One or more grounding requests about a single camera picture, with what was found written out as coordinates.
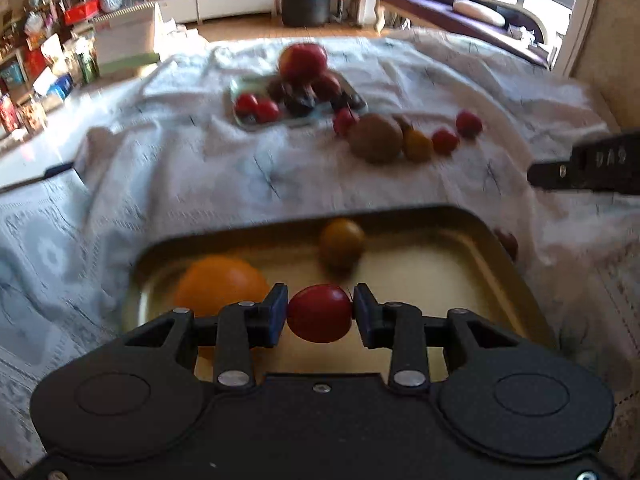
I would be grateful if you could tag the dark brown tomato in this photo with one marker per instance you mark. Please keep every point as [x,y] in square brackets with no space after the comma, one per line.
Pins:
[508,242]
[403,122]

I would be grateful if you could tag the white floral lace tablecloth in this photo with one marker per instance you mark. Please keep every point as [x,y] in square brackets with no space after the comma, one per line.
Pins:
[162,157]

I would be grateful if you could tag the white cardboard box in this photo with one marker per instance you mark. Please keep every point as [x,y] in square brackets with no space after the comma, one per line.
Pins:
[126,39]

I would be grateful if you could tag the large red apple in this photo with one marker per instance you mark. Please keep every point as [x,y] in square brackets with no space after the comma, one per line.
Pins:
[302,63]

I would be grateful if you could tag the large orange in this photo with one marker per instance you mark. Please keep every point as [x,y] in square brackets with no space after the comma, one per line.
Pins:
[213,282]

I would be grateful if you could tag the yellow tomato beside kiwi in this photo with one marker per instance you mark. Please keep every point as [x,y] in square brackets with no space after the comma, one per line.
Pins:
[418,147]

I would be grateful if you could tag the red gift box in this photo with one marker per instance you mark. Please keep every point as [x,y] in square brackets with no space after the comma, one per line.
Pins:
[82,12]

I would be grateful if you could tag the pale green rectangular plate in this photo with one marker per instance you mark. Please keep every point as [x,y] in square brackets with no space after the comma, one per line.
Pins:
[257,85]

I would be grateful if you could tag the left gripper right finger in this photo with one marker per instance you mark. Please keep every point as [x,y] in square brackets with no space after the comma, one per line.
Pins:
[399,328]

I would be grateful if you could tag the purple cushioned bench sofa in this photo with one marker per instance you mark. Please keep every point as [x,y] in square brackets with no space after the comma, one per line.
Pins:
[524,35]

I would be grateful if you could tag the dark water chestnut front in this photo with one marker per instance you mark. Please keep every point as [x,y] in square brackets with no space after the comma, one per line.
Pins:
[353,101]

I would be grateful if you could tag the dark brown tomato left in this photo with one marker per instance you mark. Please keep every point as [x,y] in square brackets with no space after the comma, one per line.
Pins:
[403,122]

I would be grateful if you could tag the red cherry tomato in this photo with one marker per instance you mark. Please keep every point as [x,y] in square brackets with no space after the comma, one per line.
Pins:
[245,105]
[266,111]
[320,314]

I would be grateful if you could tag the white oval pillow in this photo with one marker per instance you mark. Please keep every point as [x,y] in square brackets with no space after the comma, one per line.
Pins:
[479,12]

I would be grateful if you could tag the dark water chestnut back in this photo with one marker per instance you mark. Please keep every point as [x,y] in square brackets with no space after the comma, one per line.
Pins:
[277,90]

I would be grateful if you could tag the gold rectangular metal tray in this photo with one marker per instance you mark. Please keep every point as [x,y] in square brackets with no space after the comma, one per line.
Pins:
[436,258]

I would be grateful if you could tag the yellow tomato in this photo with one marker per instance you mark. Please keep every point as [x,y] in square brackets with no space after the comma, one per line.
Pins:
[341,245]
[418,147]

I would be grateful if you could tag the black round ottoman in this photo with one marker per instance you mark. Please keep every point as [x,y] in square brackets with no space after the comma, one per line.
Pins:
[305,13]

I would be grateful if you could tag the red radish with stem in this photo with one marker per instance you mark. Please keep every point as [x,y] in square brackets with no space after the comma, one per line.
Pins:
[445,142]

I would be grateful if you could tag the brown kiwi fruit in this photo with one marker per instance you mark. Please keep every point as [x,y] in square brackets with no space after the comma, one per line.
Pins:
[376,139]

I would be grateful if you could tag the pink red plum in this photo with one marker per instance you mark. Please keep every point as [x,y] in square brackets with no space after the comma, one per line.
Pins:
[468,125]

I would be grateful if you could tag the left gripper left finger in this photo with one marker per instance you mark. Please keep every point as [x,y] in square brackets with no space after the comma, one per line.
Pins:
[243,327]

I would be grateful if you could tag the dark water chestnut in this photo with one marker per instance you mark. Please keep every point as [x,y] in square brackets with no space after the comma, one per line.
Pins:
[300,103]
[353,101]
[277,90]

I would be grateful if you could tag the pink radish behind orange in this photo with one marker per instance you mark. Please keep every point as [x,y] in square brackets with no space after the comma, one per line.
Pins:
[344,120]

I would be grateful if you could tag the dark water chestnut left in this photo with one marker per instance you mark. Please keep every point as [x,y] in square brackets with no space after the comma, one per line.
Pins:
[300,103]

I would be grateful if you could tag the red tomato on plate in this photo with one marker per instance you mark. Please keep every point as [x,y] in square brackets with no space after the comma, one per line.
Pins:
[326,87]

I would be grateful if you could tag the dark brown tomato right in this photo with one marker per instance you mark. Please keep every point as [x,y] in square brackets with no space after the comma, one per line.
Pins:
[508,242]

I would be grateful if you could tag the white low tv cabinet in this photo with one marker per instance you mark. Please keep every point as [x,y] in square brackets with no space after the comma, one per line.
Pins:
[195,11]

